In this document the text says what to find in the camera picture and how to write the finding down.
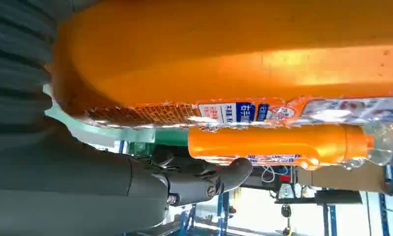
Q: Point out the brown cardboard box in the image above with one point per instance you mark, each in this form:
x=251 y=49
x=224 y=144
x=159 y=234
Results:
x=339 y=179

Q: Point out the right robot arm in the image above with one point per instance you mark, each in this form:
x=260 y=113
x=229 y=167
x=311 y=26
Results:
x=17 y=65

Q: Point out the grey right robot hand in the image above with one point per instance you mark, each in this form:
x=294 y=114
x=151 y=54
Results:
x=69 y=182

